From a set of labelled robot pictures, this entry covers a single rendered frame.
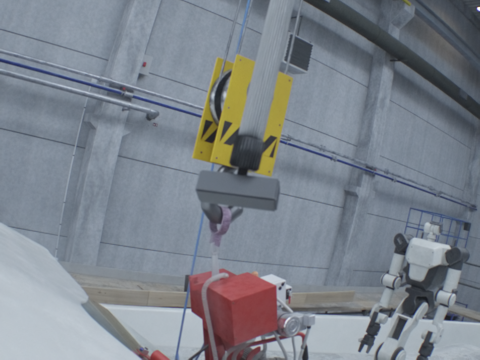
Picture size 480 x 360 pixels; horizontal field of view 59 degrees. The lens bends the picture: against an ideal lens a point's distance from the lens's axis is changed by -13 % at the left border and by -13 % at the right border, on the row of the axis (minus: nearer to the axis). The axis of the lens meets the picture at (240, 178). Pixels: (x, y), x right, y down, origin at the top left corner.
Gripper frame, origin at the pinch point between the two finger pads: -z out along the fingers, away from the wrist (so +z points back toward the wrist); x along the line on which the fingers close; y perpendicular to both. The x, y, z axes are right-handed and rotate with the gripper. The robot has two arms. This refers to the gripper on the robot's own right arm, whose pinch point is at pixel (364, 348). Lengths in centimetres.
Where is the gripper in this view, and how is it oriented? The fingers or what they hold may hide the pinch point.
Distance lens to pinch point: 323.8
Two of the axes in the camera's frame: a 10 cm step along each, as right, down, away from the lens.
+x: -7.0, -3.7, -6.1
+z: 3.7, -9.2, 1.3
